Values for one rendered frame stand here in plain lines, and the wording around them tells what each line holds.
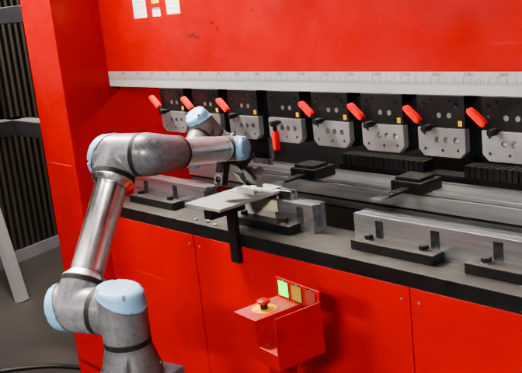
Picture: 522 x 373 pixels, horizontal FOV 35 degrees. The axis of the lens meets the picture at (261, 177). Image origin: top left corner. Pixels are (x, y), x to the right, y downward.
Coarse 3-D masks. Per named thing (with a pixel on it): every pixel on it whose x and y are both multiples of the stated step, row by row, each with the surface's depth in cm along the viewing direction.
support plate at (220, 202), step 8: (224, 192) 280; (232, 192) 279; (264, 192) 274; (272, 192) 273; (200, 200) 271; (208, 200) 270; (216, 200) 269; (224, 200) 268; (232, 200) 267; (240, 200) 266; (248, 200) 265; (200, 208) 265; (208, 208) 262; (216, 208) 259; (224, 208) 259
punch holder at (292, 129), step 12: (276, 96) 262; (288, 96) 258; (300, 96) 254; (276, 108) 263; (288, 108) 259; (300, 108) 255; (288, 120) 259; (300, 120) 255; (288, 132) 261; (300, 132) 257; (312, 132) 260
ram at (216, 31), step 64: (128, 0) 311; (192, 0) 283; (256, 0) 259; (320, 0) 239; (384, 0) 221; (448, 0) 206; (512, 0) 194; (128, 64) 321; (192, 64) 291; (256, 64) 265; (320, 64) 244; (384, 64) 226; (448, 64) 211; (512, 64) 197
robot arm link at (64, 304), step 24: (96, 144) 216; (120, 144) 213; (96, 168) 213; (120, 168) 212; (96, 192) 211; (120, 192) 212; (96, 216) 208; (96, 240) 205; (72, 264) 205; (96, 264) 204; (72, 288) 199; (48, 312) 199; (72, 312) 196
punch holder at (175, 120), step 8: (160, 88) 308; (168, 88) 305; (176, 88) 301; (160, 96) 310; (168, 96) 306; (176, 96) 302; (192, 96) 301; (168, 104) 307; (176, 104) 303; (168, 112) 307; (176, 112) 303; (184, 112) 300; (168, 120) 309; (176, 120) 306; (184, 120) 301; (168, 128) 310; (176, 128) 306; (184, 128) 302
